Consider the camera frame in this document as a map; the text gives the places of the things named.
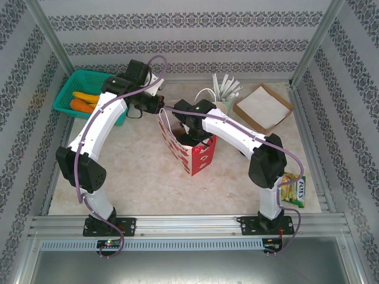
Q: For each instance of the yellow toy banana bunch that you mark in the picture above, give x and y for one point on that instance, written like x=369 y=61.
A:
x=86 y=97

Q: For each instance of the right small circuit board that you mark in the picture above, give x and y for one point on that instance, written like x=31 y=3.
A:
x=271 y=245

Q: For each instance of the teal plastic basket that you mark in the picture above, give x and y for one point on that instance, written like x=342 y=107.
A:
x=86 y=78

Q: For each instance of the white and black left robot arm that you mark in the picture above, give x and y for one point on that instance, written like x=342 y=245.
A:
x=103 y=124

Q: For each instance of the grey steel sheet panel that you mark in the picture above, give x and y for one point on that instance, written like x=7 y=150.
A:
x=189 y=266

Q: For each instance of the mint green straw holder cup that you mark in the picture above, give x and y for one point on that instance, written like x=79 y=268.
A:
x=232 y=106

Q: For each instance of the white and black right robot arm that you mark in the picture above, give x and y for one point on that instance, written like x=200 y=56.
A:
x=237 y=130

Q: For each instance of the red and white paper bag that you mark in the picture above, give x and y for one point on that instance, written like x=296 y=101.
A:
x=201 y=159

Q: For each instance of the orange toy carrot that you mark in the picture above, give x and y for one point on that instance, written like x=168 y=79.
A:
x=81 y=106

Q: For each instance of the white paper napkin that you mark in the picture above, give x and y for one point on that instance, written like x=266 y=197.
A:
x=263 y=106

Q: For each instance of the stack of paper cups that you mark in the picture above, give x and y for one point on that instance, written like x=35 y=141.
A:
x=222 y=106

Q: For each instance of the yellow green candy packet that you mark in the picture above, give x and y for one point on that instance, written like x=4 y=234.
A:
x=293 y=190

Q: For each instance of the brown cardboard tray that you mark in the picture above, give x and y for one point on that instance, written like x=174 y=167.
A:
x=291 y=110

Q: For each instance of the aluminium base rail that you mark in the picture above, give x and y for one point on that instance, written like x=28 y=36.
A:
x=189 y=225

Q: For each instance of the left small circuit board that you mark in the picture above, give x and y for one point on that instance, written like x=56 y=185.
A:
x=108 y=243

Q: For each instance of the aluminium frame post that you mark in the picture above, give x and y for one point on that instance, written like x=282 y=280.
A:
x=318 y=35
x=50 y=35

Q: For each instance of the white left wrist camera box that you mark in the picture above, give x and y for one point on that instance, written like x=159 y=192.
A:
x=155 y=84

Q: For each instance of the small circuit board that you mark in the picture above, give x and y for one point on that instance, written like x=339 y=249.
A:
x=271 y=245
x=108 y=243

